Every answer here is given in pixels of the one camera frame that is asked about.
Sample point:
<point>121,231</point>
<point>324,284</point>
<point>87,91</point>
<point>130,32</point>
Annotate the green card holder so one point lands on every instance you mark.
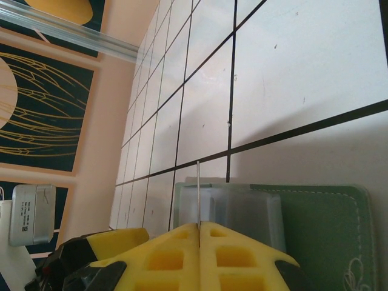
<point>327,227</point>

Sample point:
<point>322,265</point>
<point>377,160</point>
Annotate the black VIP card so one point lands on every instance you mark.
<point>198,194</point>

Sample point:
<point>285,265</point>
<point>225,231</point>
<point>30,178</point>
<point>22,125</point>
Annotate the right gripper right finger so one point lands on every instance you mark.
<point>236,263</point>

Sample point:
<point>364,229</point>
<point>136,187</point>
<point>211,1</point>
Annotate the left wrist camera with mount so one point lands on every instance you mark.
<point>30,212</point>

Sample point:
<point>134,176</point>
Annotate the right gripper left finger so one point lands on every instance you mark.
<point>157,263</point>

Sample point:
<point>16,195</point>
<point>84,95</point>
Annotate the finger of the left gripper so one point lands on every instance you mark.
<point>118,242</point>

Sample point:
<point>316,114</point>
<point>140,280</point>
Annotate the clear plastic tube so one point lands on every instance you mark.
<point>75,34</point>

